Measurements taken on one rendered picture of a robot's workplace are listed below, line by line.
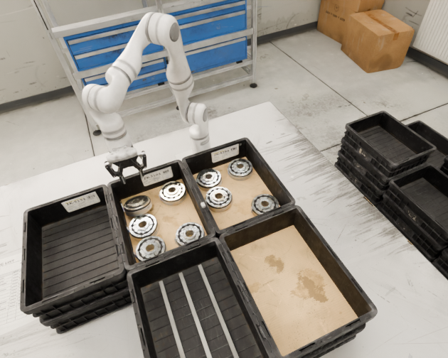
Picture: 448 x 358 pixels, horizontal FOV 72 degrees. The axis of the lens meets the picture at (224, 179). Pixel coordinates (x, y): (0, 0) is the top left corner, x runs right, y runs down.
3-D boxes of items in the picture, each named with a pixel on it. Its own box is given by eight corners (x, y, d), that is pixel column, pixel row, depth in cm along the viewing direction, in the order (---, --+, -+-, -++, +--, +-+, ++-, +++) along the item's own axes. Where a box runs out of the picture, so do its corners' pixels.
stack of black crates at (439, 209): (370, 216, 192) (388, 180, 167) (407, 199, 199) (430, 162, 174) (422, 270, 167) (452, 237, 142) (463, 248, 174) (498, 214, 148)
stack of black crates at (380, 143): (330, 175, 217) (344, 123, 184) (364, 161, 224) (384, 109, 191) (369, 217, 192) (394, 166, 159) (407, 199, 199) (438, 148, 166)
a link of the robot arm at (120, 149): (108, 165, 91) (101, 149, 87) (104, 143, 99) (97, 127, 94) (138, 156, 93) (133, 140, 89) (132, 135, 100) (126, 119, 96)
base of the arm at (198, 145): (193, 155, 158) (188, 129, 145) (210, 151, 159) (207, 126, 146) (195, 167, 152) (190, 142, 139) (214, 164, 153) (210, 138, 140)
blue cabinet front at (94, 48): (91, 101, 270) (62, 36, 228) (169, 79, 286) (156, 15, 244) (92, 102, 268) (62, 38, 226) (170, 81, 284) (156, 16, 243)
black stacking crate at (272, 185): (185, 177, 133) (180, 159, 125) (247, 156, 140) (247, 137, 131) (220, 253, 108) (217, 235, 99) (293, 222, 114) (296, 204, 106)
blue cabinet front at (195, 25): (178, 77, 288) (165, 13, 246) (246, 57, 304) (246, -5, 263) (178, 78, 286) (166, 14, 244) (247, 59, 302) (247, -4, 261)
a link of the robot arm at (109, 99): (102, 102, 79) (131, 67, 84) (77, 96, 82) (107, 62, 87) (115, 121, 84) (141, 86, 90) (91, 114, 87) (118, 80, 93)
